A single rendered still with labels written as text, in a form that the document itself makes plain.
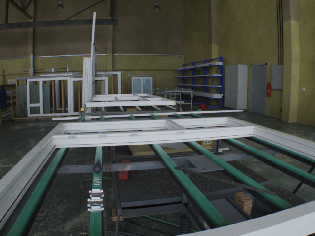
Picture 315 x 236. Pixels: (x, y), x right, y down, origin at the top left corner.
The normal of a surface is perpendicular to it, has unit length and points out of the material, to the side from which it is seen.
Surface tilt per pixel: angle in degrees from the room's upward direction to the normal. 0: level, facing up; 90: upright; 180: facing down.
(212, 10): 90
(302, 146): 90
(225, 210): 0
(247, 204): 90
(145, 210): 0
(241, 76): 90
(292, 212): 0
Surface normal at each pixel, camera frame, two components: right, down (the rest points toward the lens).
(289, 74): -0.97, 0.04
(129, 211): 0.00, -0.99
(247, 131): 0.22, 0.15
